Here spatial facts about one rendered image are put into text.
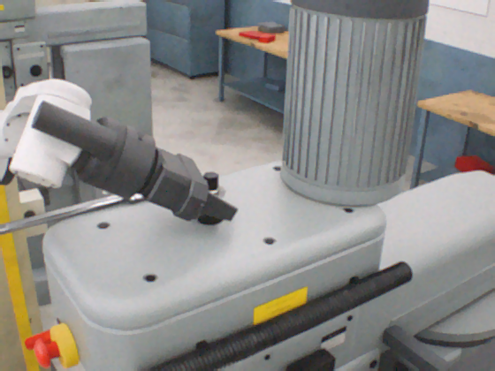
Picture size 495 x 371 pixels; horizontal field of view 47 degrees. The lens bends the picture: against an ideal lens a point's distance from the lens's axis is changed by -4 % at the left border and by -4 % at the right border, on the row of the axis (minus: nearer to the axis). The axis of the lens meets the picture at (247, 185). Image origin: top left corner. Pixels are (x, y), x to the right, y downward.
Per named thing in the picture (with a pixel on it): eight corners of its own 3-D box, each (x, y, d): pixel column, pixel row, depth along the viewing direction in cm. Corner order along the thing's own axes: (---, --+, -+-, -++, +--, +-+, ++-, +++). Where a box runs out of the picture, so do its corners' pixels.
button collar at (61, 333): (68, 378, 75) (62, 344, 72) (53, 352, 79) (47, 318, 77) (82, 373, 76) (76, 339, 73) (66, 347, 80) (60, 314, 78)
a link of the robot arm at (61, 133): (85, 203, 76) (3, 171, 71) (111, 128, 79) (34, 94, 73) (113, 200, 67) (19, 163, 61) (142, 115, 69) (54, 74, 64)
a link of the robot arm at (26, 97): (78, 166, 69) (28, 164, 79) (102, 99, 71) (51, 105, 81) (32, 145, 65) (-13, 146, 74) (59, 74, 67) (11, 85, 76)
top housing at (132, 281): (113, 422, 69) (98, 321, 62) (44, 309, 88) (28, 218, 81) (386, 298, 93) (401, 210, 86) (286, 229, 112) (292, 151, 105)
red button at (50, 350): (43, 376, 74) (38, 353, 72) (34, 358, 77) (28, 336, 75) (66, 367, 75) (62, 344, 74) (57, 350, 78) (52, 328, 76)
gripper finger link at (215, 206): (227, 223, 81) (188, 207, 78) (239, 203, 80) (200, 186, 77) (231, 228, 79) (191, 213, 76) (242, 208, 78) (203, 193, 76)
